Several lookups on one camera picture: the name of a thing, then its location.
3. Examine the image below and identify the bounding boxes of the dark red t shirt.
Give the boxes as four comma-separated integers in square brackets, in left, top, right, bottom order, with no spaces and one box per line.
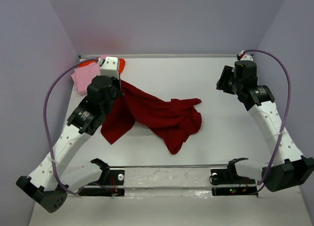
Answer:
[101,81,202,154]

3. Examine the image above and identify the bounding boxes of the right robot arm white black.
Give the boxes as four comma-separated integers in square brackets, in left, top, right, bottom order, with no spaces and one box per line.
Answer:
[216,60,314,192]

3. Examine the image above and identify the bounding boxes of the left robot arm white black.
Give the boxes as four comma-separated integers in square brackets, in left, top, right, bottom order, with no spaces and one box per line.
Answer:
[16,76,123,213]

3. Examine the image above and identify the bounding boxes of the pink folded t shirt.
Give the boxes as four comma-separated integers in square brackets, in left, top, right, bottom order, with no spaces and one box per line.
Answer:
[71,61,100,96]

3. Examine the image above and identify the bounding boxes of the orange folded t shirt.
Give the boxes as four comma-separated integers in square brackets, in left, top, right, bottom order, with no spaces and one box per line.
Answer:
[78,58,126,74]

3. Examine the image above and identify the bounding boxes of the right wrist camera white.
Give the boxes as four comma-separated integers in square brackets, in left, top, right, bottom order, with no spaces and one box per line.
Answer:
[236,50,253,61]

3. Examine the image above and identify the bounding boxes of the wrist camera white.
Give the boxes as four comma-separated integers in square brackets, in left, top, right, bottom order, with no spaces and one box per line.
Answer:
[236,50,253,61]
[97,56,120,80]

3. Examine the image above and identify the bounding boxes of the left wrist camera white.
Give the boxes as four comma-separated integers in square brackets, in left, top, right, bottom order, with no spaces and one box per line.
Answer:
[97,56,120,80]

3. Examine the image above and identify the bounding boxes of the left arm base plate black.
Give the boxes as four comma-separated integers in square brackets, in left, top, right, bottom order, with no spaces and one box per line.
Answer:
[79,168,125,197]

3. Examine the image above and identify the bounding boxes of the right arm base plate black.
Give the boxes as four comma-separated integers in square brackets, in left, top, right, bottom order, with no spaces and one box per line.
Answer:
[209,169,257,197]

